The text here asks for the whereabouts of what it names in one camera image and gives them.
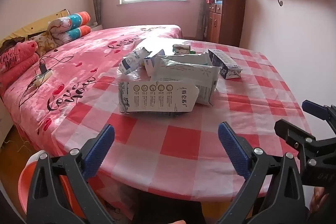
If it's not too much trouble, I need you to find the dark brown cloth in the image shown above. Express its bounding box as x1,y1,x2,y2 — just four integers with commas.
0,36,25,55

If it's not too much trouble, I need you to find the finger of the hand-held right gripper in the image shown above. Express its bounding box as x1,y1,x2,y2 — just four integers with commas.
302,100,336,122
274,119,317,151

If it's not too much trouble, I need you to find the dark blue carton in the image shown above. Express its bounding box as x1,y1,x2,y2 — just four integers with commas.
208,49,242,80

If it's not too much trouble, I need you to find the rolled colourful quilt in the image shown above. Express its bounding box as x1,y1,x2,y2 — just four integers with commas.
47,11,92,46

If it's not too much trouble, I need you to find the white milk carton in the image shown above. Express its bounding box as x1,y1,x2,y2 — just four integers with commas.
118,80,198,117

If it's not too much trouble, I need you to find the folded pink lettered blanket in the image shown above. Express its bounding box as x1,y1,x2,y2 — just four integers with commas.
0,40,40,88

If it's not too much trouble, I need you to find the cartoon printed snack packet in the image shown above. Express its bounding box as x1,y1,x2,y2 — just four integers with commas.
172,43,196,56

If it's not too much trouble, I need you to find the golden floral pillow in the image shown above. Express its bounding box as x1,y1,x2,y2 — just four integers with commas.
29,31,59,56

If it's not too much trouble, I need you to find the black cable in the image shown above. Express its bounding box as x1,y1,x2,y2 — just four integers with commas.
18,55,74,106

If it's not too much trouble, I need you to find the white printed plastic bag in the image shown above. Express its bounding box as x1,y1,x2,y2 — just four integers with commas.
25,150,49,169

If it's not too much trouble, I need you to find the person's right hand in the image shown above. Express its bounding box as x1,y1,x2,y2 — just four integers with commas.
310,186,331,214

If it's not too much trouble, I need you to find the white power strip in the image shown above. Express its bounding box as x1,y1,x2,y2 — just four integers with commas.
33,70,53,86

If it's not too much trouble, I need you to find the wooden cabinet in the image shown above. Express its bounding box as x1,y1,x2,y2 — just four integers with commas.
206,0,246,47

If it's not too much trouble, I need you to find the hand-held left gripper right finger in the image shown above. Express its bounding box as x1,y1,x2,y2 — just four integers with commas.
218,122,310,224

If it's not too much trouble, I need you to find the bed with pink blanket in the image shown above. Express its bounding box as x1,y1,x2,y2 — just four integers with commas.
0,24,183,156

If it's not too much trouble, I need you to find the orange plastic bucket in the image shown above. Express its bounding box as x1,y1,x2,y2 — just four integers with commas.
18,158,90,224

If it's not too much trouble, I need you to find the pink checkered tablecloth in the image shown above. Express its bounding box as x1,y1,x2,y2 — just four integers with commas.
37,40,313,219

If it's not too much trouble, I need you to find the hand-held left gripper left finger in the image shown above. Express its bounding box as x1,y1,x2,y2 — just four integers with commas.
26,123,117,224

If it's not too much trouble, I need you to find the yellow starred cloth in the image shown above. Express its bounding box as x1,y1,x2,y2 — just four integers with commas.
0,9,70,43

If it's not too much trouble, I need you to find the small blue white carton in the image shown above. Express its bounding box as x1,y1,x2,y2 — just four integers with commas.
143,49,166,77

